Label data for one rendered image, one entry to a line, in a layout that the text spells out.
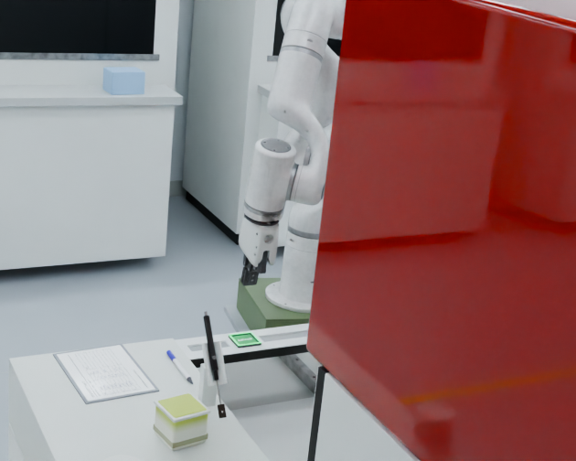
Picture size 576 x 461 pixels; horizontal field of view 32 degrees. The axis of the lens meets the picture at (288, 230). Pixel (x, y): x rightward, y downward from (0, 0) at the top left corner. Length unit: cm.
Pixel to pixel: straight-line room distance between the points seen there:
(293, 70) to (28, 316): 270
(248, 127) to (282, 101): 318
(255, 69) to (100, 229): 114
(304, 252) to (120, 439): 85
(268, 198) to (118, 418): 52
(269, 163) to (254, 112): 324
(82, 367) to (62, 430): 23
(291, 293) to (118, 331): 196
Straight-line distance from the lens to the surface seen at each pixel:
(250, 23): 510
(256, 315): 250
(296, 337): 224
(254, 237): 203
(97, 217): 480
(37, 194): 469
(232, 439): 183
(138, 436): 182
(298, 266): 248
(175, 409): 177
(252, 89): 514
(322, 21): 207
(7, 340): 430
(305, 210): 244
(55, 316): 450
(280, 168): 195
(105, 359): 207
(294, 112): 200
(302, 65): 203
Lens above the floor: 193
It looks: 20 degrees down
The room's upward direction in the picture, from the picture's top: 6 degrees clockwise
